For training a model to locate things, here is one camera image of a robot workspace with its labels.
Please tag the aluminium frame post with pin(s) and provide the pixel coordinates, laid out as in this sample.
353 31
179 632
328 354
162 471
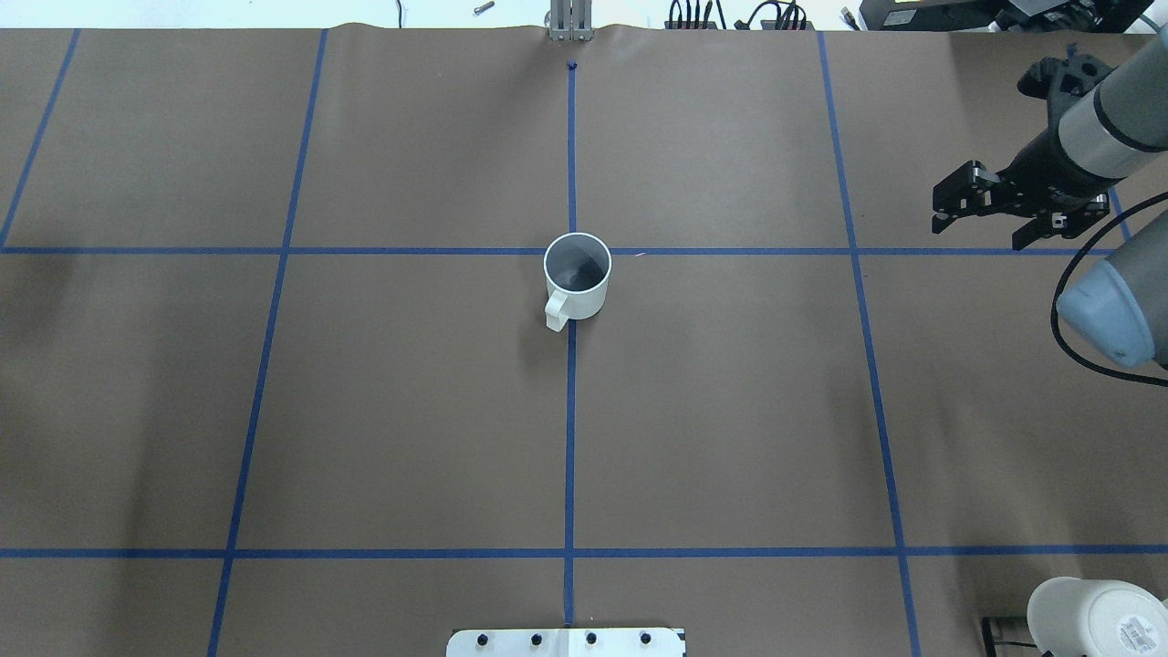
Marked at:
570 21

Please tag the white mug with handle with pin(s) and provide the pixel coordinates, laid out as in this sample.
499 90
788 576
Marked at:
576 269

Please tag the white cup right on rack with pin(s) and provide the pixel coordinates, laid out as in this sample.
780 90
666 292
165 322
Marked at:
1096 617

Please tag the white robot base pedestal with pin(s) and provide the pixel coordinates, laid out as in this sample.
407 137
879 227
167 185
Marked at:
609 641

